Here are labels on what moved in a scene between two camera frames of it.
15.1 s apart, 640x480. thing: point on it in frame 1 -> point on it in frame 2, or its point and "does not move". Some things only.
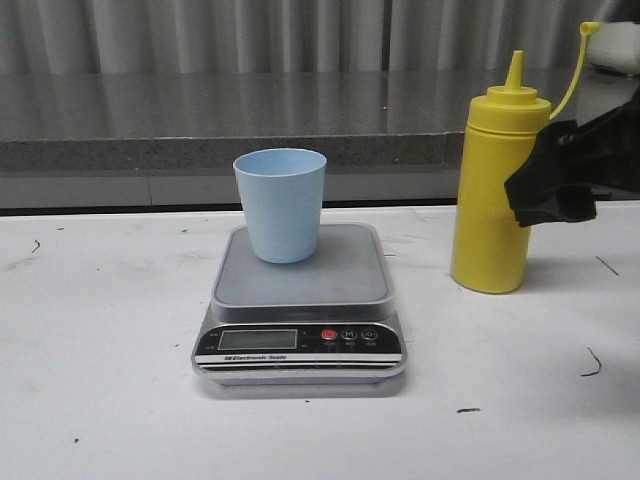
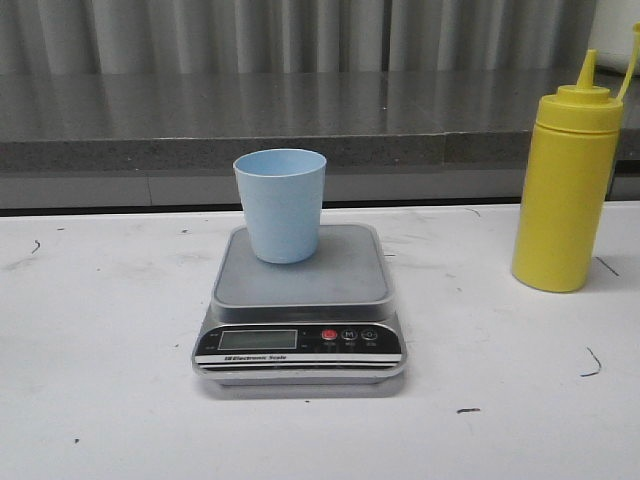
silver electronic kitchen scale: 326,321 does not move
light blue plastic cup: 282,190 does not move
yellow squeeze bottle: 491,249 -> 567,183
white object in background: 616,46 does not move
